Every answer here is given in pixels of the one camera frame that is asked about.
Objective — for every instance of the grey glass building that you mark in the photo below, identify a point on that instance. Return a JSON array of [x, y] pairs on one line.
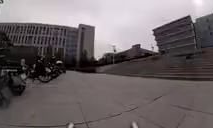
[[207, 30]]

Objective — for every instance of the lamp pole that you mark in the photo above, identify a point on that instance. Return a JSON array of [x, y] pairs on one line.
[[114, 55]]

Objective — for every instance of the robot's own part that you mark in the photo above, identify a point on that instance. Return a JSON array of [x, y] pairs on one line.
[[70, 125], [134, 125]]

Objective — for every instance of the slanted grey layered building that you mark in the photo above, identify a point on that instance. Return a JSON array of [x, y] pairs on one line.
[[175, 35]]

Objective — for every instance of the row of parked two-wheelers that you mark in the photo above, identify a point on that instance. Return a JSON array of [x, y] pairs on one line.
[[40, 70]]

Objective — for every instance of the wide grey stone stairs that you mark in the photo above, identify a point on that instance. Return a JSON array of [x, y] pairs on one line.
[[180, 66]]

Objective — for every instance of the low dark building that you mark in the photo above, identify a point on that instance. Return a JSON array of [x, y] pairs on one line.
[[134, 53]]

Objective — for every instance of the wide building with tall block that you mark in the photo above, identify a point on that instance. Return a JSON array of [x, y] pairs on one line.
[[44, 36]]

